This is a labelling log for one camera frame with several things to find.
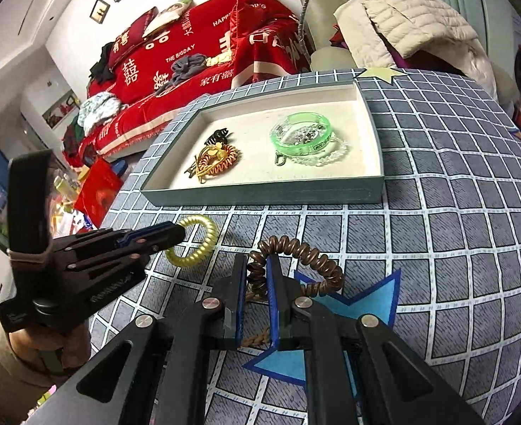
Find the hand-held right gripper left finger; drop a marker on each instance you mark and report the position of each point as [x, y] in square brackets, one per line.
[241, 301]

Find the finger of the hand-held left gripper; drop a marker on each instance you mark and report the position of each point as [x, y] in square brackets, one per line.
[154, 250]
[154, 232]

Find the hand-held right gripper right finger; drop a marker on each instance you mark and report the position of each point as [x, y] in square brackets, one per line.
[273, 301]

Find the cream shallow tray box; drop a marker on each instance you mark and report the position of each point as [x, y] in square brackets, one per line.
[251, 124]

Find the person's left hand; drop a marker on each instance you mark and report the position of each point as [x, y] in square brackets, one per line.
[72, 345]

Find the red gift bag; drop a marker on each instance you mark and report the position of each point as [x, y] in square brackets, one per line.
[96, 190]

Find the black hair clip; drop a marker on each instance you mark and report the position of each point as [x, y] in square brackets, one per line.
[218, 135]

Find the white grey patterned cloth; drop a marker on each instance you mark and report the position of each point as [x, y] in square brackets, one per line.
[99, 110]

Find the grey garment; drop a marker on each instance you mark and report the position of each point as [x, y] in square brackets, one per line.
[189, 68]

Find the red covered sofa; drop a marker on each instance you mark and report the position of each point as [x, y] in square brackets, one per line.
[154, 62]

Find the black garment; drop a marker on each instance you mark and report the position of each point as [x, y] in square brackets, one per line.
[103, 62]

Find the grey checked tablecloth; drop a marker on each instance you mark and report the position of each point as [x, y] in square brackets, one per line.
[442, 230]

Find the green translucent bangle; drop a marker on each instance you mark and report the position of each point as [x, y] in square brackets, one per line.
[318, 121]

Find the dark red pillow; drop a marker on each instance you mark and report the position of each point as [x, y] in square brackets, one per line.
[143, 22]

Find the cream printed pillow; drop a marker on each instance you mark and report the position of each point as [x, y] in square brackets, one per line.
[169, 15]

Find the red satin pillow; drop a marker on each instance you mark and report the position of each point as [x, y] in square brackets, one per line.
[240, 22]

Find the small framed picture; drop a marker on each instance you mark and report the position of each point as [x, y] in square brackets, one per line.
[100, 10]

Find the purple cloth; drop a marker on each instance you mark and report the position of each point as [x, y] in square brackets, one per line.
[336, 37]

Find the green armchair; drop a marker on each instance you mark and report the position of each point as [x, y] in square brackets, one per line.
[322, 4]

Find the beige down jacket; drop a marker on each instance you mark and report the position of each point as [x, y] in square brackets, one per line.
[420, 17]

